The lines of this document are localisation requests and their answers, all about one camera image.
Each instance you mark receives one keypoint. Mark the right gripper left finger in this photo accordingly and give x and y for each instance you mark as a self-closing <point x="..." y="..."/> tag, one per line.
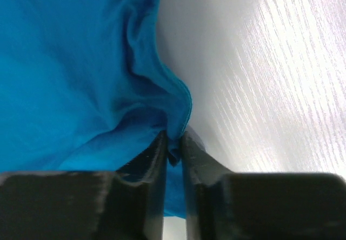
<point x="140" y="190"/>

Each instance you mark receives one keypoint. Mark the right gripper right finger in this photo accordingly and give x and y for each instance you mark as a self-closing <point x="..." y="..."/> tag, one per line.
<point x="207" y="193"/>

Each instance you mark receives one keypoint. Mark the blue t shirt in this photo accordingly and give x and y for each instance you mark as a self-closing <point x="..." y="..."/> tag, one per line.
<point x="83" y="88"/>

